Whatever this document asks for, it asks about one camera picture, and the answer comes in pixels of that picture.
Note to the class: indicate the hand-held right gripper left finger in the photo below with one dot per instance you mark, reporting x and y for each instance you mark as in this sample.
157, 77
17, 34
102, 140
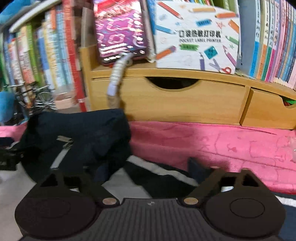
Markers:
101, 173

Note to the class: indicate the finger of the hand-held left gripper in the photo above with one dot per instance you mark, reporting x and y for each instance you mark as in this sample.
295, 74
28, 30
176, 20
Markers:
8, 160

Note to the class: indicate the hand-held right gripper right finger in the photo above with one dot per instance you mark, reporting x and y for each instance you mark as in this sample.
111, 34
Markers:
196, 169

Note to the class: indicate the navy white striped jacket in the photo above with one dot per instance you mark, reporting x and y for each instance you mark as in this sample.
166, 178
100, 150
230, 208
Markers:
81, 134

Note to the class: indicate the pink rabbit-print blanket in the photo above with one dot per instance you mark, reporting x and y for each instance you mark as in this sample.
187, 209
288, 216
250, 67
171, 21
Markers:
208, 143

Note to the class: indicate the small blue plush toy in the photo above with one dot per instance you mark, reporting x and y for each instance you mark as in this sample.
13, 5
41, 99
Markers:
5, 104

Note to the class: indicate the wooden drawer organizer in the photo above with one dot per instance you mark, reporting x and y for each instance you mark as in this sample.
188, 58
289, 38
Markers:
185, 104

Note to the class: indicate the black model bicycle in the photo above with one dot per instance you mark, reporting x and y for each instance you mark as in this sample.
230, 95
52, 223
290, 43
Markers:
42, 97

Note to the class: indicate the clear plastic jar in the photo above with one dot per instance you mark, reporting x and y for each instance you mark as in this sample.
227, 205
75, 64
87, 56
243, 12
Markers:
66, 100

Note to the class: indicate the white pencil-print box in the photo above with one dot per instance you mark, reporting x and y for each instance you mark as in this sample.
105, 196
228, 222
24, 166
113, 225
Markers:
192, 53

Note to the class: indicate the row of colourful books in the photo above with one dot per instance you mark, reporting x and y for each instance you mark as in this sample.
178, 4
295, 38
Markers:
57, 46

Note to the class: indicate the large blue plush toy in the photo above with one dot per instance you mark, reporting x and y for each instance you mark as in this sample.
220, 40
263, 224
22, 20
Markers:
11, 11

